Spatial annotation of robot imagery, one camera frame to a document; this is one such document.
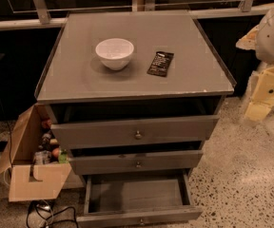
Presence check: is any grey drawer cabinet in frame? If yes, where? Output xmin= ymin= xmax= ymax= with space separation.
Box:
xmin=34 ymin=10 xmax=237 ymax=176

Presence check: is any open cardboard box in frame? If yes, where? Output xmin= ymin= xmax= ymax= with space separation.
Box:
xmin=0 ymin=104 xmax=71 ymax=202

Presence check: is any grey top drawer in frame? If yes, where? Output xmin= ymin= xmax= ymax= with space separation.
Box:
xmin=51 ymin=115 xmax=219 ymax=149

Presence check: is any black snack packet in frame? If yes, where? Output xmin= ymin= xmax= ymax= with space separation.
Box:
xmin=147 ymin=51 xmax=174 ymax=77

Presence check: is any grey bottom drawer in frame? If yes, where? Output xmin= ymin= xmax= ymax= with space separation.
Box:
xmin=77 ymin=169 xmax=202 ymax=228

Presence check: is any grey middle drawer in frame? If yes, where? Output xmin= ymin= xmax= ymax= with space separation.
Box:
xmin=69 ymin=150 xmax=203 ymax=175

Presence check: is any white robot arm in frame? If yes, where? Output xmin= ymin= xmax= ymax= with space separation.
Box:
xmin=236 ymin=7 xmax=274 ymax=121

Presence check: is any red apple in box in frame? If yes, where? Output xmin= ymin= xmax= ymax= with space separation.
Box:
xmin=51 ymin=148 xmax=60 ymax=158

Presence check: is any black cable on floor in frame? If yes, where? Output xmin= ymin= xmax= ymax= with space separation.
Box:
xmin=26 ymin=199 xmax=80 ymax=228

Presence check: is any grey drawer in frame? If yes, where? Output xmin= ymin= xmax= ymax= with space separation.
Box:
xmin=69 ymin=150 xmax=203 ymax=175
xmin=51 ymin=115 xmax=219 ymax=149
xmin=77 ymin=169 xmax=202 ymax=228

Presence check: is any white ceramic bowl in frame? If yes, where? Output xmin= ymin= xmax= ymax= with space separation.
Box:
xmin=95 ymin=38 xmax=134 ymax=70

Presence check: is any clear jar in box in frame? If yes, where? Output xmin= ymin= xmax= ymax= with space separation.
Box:
xmin=34 ymin=150 xmax=51 ymax=165

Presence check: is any green bottle in box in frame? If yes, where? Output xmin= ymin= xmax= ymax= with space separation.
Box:
xmin=58 ymin=149 xmax=69 ymax=163

